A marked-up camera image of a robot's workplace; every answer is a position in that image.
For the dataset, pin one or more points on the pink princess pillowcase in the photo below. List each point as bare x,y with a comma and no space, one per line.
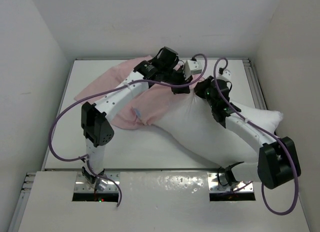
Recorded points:
145,109

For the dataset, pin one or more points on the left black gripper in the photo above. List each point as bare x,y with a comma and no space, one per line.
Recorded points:
181,90

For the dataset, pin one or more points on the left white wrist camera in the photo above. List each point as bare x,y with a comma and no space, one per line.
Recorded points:
193,67

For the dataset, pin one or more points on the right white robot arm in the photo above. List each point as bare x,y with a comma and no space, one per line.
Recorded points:
277,157

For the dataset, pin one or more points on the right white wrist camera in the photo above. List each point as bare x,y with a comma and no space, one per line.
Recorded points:
225,76

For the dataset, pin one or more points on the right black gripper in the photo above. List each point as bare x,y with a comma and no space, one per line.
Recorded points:
199,87

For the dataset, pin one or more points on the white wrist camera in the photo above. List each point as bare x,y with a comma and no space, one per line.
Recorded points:
225,76
193,67

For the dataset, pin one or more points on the white foam front board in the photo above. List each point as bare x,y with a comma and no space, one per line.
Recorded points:
152,201

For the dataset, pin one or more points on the white pillow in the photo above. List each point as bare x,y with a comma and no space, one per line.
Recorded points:
188,119

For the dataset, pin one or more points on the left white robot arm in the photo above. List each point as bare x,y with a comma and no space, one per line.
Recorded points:
96,117

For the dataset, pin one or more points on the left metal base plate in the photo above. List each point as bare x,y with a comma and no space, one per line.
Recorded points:
82,185

